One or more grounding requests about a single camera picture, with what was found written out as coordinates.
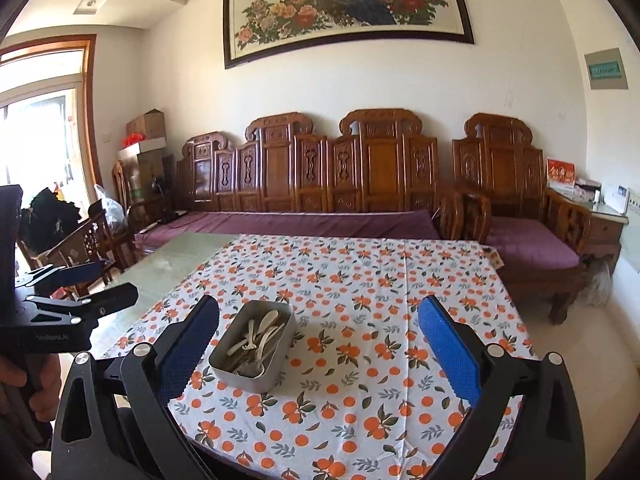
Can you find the purple armchair cushion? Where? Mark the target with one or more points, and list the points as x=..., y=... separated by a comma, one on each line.
x=530, y=245

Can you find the wooden chair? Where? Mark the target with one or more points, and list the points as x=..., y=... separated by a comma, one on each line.
x=119, y=180
x=85, y=245

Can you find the stack of brown boxes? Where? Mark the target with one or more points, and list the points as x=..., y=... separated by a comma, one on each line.
x=145, y=175

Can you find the wooden chopstick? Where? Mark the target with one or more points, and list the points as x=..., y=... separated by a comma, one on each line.
x=240, y=340

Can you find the cardboard box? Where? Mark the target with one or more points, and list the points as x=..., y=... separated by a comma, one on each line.
x=147, y=125

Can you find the black cloth pile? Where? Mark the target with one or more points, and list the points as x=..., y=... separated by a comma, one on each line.
x=50, y=220

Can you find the grey metal tray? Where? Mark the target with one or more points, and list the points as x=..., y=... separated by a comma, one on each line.
x=240, y=381

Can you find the orange print tablecloth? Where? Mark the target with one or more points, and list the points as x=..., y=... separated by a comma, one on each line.
x=360, y=270

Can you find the carved wooden sofa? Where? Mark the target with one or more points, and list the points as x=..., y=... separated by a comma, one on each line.
x=380, y=170

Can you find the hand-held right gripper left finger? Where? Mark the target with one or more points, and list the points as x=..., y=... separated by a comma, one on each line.
x=192, y=345

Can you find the white tabletop device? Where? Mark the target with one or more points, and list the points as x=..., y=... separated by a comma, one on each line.
x=615, y=197

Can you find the red card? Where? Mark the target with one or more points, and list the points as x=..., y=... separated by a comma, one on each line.
x=560, y=172

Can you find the clear plastic bag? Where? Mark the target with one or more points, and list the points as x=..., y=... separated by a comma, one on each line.
x=112, y=210

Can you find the cream plastic spoon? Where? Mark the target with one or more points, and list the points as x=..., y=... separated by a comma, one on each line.
x=270, y=316

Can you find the wooden door frame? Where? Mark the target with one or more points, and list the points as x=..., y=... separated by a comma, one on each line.
x=90, y=110

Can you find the person's left hand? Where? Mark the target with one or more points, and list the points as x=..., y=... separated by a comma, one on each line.
x=47, y=385

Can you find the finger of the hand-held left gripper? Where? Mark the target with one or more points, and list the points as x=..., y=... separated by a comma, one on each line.
x=110, y=300
x=80, y=272

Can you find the grey wall panel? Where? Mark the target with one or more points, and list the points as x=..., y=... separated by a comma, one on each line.
x=605, y=70

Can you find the purple sofa cushion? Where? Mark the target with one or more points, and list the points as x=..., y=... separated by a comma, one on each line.
x=300, y=222

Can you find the black desk lamp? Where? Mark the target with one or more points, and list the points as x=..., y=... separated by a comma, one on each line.
x=159, y=187

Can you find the carved wooden armchair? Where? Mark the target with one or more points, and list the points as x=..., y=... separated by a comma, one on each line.
x=505, y=160

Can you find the wooden side table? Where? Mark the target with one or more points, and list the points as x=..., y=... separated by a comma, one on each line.
x=607, y=235

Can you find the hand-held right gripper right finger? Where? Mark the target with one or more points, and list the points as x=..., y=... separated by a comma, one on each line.
x=445, y=345

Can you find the framed peacock painting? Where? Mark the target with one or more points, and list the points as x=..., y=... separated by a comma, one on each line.
x=350, y=10

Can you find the white fluffy bundle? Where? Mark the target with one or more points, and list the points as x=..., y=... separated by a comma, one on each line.
x=597, y=282

